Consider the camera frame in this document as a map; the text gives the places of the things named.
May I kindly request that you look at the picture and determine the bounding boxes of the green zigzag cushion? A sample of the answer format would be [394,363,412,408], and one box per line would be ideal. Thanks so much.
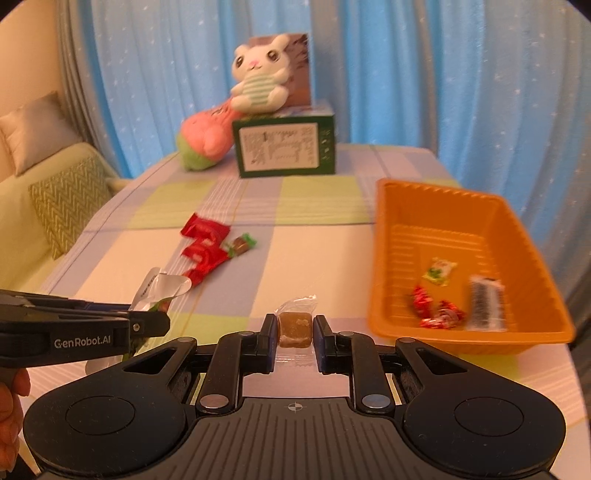
[28,158,111,259]

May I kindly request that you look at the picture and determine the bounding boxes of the blue star curtain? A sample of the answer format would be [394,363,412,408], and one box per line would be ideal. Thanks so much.
[57,1,590,300]

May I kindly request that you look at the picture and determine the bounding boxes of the orange plastic tray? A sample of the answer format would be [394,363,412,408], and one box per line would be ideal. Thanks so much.
[368,179,575,355]

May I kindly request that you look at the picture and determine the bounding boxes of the clear black seaweed packet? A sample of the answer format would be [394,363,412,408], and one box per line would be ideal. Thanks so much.
[467,275,506,332]

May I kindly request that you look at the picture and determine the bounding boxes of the yellow green candy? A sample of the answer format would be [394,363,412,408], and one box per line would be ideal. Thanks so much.
[422,257,458,286]

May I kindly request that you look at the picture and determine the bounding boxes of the pink green star plush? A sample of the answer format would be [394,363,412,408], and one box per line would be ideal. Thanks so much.
[176,100,242,171]

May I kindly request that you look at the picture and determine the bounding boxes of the person's left hand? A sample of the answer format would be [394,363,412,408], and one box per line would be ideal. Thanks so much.
[0,369,31,472]

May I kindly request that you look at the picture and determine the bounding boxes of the plaid tablecloth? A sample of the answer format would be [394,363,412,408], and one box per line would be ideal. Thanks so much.
[18,143,591,480]

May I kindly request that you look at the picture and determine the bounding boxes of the white rabbit plush toy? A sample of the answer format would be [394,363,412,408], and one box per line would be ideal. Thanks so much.
[230,34,290,115]

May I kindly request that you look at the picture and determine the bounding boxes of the beige grey cushion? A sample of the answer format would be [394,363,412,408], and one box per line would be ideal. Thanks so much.
[1,92,82,176]

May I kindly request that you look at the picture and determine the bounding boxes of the green brown candy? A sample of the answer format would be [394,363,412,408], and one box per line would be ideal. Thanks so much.
[225,233,256,258]

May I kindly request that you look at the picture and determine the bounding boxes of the light green sofa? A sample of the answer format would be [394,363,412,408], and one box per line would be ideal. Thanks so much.
[1,143,126,291]

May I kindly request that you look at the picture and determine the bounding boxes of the silver white foil packet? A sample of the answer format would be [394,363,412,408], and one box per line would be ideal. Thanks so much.
[85,267,192,375]

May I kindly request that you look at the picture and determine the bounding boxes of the large red snack packet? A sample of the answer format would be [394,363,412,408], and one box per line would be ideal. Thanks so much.
[180,213,230,246]

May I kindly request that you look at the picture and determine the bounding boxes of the green white carton box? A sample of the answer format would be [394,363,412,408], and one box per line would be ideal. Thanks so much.
[232,101,335,178]

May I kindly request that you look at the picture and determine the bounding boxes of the brown white paper box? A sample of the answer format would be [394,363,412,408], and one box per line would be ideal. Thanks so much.
[244,32,313,108]

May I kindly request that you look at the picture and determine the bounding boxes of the brown cube candy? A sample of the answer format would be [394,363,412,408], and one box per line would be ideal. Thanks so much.
[274,295,318,367]

